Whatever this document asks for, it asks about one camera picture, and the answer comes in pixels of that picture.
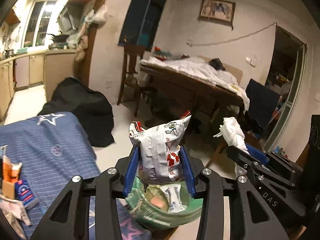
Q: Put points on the range hood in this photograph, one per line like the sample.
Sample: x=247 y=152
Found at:
x=69 y=17

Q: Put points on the kitchen window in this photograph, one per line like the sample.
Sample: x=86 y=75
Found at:
x=37 y=26

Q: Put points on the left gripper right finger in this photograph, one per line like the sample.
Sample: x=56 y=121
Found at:
x=249 y=215

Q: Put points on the green lined trash bin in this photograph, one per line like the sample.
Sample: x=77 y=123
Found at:
x=150 y=207

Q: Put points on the white cloth on table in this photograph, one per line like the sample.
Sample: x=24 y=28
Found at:
x=196 y=68

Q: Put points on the black bag on floor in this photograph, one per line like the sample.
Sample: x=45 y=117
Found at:
x=91 y=108

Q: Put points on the orange white paper box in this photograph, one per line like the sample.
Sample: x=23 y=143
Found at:
x=10 y=171

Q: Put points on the wooden chair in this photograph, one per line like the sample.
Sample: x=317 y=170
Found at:
x=129 y=74

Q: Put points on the dark interior window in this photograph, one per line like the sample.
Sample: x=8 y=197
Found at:
x=141 y=23

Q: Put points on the beige kitchen cabinets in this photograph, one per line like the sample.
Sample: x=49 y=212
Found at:
x=47 y=67

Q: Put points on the white tissue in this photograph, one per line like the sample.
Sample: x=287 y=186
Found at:
x=232 y=133

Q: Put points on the black wok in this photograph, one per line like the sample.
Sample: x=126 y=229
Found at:
x=58 y=38

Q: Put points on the wooden dining table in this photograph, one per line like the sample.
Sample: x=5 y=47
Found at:
x=175 y=92

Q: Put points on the blue star-pattern tablecloth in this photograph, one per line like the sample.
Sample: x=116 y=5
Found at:
x=54 y=148

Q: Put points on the white red snack bag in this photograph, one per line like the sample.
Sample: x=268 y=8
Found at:
x=159 y=150

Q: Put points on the blue tissue pack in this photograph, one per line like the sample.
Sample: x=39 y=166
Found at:
x=24 y=194

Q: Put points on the framed picture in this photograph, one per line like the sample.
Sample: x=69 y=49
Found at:
x=217 y=11

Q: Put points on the hanging white plastic bag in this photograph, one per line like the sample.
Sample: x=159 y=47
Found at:
x=97 y=17

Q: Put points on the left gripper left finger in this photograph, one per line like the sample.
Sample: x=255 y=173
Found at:
x=68 y=215

